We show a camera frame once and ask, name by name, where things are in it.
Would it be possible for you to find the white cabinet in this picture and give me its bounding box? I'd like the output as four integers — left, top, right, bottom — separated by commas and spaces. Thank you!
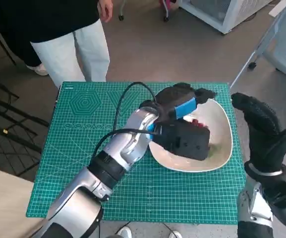
178, 0, 275, 35

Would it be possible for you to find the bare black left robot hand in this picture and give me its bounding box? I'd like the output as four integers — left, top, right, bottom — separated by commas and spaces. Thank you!
155, 82, 220, 124

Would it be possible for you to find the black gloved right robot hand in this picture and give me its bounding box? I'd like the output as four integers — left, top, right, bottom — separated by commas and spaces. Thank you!
231, 92, 286, 174

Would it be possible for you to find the person's hand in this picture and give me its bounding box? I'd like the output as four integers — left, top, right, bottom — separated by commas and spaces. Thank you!
97, 0, 114, 24

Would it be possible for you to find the red toy grape bunch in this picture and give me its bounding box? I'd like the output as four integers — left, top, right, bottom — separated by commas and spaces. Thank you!
186, 118, 223, 157

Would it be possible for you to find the white square plate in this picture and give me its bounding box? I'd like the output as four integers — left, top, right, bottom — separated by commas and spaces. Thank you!
149, 89, 233, 172

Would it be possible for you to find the light wooden table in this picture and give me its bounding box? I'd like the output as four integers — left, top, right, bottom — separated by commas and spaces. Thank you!
0, 165, 47, 238

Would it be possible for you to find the green cutting mat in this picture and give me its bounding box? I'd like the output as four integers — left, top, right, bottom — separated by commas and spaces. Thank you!
25, 81, 244, 224

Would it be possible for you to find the thin black floor cable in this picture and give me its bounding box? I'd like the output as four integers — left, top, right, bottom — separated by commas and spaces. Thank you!
161, 222, 173, 234

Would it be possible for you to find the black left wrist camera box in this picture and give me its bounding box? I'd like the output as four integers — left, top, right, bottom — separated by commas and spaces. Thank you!
149, 119, 211, 161

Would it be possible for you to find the white chair leg with caster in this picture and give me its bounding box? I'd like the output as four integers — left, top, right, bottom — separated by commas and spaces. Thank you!
117, 0, 127, 22

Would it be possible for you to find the black wire rack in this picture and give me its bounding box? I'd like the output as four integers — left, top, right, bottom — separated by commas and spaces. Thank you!
0, 14, 51, 178

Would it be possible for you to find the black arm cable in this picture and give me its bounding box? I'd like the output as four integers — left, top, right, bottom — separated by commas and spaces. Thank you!
114, 82, 159, 130
94, 128, 156, 159

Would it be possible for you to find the person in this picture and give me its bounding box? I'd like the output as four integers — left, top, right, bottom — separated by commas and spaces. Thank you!
0, 0, 111, 89

